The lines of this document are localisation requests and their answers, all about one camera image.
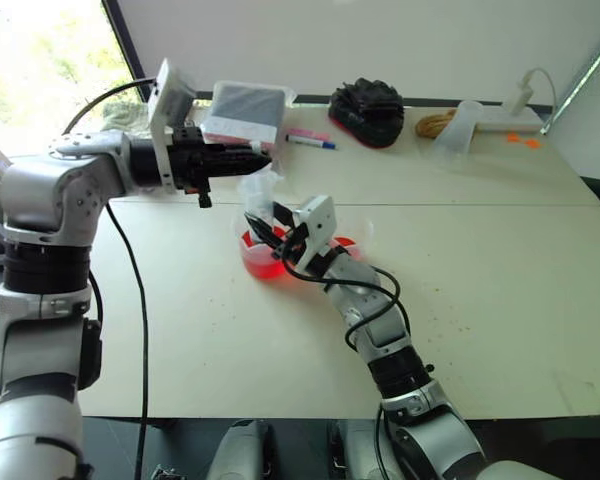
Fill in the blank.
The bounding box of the green towel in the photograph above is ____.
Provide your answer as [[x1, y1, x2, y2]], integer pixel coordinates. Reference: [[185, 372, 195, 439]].
[[101, 101, 151, 139]]

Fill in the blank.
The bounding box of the white marker with blue cap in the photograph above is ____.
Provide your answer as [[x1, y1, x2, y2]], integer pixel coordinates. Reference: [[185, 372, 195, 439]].
[[285, 133, 337, 151]]

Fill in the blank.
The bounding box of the grey rounded robot leg shape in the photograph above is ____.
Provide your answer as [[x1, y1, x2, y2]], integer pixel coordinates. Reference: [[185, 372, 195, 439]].
[[329, 418, 399, 480], [207, 418, 281, 480]]

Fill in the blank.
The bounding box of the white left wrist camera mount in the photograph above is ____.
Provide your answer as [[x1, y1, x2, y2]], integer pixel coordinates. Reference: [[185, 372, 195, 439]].
[[146, 58, 197, 194]]

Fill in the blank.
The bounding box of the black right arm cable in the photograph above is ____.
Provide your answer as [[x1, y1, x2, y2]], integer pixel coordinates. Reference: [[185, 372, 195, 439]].
[[283, 257, 412, 351]]

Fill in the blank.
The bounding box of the silver metal bar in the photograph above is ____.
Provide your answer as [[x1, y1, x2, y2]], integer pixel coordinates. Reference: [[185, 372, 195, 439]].
[[539, 28, 600, 136]]

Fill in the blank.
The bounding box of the black window frame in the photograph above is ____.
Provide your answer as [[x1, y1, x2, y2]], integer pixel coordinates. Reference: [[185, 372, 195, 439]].
[[101, 0, 149, 104]]

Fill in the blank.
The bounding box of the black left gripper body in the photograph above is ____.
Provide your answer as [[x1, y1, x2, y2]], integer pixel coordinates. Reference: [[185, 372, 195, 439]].
[[171, 126, 217, 210]]

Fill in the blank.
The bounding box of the clear plastic bag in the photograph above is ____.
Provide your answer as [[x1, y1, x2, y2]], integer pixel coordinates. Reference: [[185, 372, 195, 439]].
[[236, 172, 281, 251]]

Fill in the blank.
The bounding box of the white charger plug with cable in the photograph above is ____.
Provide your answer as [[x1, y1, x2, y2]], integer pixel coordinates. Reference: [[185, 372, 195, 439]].
[[509, 67, 559, 115]]

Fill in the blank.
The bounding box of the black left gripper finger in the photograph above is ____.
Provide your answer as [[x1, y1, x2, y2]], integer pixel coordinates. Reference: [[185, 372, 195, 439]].
[[206, 161, 270, 179], [205, 143, 273, 164]]

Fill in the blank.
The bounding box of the white power strip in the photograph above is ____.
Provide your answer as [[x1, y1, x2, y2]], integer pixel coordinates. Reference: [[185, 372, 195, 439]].
[[472, 105, 545, 133]]

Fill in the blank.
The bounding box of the plastic bag with grey box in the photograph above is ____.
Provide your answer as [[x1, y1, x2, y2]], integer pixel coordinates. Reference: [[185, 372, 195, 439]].
[[199, 79, 297, 174]]

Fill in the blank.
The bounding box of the empty clear plastic cup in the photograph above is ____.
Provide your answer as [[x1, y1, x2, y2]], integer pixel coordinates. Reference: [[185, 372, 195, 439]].
[[431, 99, 484, 164]]

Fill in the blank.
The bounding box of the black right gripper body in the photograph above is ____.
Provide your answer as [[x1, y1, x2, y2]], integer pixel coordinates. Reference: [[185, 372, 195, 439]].
[[278, 221, 311, 265]]

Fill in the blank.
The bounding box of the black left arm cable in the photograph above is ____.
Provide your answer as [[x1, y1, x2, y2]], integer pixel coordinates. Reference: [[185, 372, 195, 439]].
[[61, 77, 159, 480]]

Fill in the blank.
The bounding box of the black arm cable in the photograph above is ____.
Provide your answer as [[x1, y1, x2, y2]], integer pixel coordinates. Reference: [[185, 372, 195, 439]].
[[61, 77, 159, 480], [283, 257, 412, 351]]

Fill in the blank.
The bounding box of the pink marker pen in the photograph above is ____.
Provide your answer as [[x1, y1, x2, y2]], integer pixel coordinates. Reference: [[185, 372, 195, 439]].
[[287, 127, 330, 141]]

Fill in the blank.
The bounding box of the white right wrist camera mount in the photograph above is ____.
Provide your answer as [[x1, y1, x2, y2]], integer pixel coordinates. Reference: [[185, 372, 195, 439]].
[[293, 195, 337, 272]]

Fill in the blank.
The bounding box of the black and red cloth bundle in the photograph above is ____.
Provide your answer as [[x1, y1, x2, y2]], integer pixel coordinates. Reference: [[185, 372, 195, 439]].
[[327, 77, 406, 149]]

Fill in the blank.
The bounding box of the coiled brown rope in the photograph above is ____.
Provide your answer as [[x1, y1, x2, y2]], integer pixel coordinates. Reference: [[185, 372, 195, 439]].
[[414, 110, 457, 140]]

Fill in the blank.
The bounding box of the clear cup with red liquid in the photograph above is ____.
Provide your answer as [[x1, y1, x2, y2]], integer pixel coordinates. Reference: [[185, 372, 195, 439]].
[[236, 219, 295, 280], [329, 218, 374, 262]]

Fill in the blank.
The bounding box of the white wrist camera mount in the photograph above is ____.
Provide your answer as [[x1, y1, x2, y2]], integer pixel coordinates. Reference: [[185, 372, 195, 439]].
[[146, 58, 197, 194], [293, 195, 337, 272]]

